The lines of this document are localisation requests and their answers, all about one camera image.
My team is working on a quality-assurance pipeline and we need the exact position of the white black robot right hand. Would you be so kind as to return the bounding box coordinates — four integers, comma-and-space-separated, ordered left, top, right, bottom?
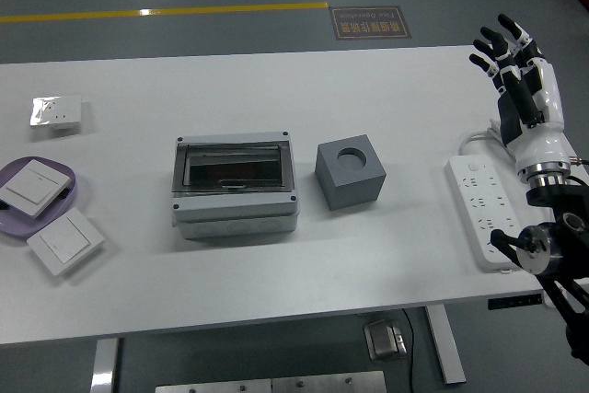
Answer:
468, 13, 570, 174

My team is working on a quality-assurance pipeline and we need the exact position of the grey junction box clear lid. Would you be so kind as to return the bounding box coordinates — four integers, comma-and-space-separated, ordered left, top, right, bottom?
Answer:
170, 131, 301, 241

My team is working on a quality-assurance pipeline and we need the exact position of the grey cube with round hole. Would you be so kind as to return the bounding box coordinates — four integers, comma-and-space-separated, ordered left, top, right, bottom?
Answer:
315, 133, 387, 211

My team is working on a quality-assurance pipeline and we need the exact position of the metal floor box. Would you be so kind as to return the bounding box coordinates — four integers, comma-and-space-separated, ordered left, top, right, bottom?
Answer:
363, 318, 410, 361

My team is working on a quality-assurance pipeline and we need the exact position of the white power strip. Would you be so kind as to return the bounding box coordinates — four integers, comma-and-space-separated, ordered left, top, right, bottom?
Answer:
444, 156, 531, 273

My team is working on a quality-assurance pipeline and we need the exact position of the black table control panel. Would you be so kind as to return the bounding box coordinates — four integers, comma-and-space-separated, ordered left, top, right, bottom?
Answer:
488, 294, 544, 310

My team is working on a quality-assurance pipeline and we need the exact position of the brown floor sign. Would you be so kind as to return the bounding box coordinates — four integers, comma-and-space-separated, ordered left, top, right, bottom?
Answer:
329, 6, 412, 41

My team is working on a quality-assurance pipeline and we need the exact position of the white table leg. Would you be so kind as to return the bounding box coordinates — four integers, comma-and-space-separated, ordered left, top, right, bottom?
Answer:
423, 306, 467, 385
90, 338, 120, 393

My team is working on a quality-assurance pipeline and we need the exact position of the yellow floor tape line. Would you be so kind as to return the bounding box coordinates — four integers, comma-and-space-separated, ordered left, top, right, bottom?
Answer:
0, 1, 329, 25

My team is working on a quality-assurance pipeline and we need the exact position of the purple tray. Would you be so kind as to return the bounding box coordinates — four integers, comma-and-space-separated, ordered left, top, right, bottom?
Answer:
0, 156, 78, 241

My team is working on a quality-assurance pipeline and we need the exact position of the black floor cable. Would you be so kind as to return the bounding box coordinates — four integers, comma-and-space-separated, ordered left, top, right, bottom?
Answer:
401, 308, 416, 393

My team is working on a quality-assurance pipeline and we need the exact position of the metal base plate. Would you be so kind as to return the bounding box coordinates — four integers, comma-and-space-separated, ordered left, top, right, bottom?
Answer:
155, 377, 273, 393
271, 370, 387, 393

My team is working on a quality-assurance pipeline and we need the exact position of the white wall socket in plastic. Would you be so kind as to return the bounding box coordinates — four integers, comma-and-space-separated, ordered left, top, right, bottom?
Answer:
29, 95, 84, 133

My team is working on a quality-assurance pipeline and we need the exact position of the white wall switch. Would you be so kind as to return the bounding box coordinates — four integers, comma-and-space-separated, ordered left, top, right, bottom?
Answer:
26, 207, 106, 278
0, 158, 76, 218

